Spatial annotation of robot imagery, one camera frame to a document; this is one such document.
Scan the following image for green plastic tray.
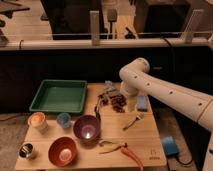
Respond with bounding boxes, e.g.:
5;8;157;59
29;80;87;115

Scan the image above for blue sponge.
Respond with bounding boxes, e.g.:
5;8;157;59
136;96;147;111

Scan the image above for small blue cup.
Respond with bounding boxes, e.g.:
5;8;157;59
56;113;71;129

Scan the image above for yellow banana peel toy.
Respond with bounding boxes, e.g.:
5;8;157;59
98;140;124;154

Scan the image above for purple bowl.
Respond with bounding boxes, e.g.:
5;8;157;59
73;115;101;142

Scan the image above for blue round device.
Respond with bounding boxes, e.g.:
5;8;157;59
161;136;179;156

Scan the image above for orange carrot toy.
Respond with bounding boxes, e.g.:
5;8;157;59
121;146;144;171

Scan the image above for red bowl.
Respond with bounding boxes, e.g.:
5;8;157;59
48;137;78;167

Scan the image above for metal fork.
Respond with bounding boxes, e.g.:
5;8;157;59
122;113;144;131

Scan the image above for white horizontal rail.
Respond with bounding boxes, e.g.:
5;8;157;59
0;38;213;51

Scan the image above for orange cup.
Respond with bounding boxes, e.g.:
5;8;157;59
28;112;48;134

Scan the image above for silver metal cup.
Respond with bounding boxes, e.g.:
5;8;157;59
19;143;37;160

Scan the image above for dark purple grape bunch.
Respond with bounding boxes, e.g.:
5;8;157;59
111;94;127;113

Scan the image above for black handled utensil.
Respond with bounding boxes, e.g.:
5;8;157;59
94;93;108;119

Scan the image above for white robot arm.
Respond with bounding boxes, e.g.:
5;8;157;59
119;58;213;171

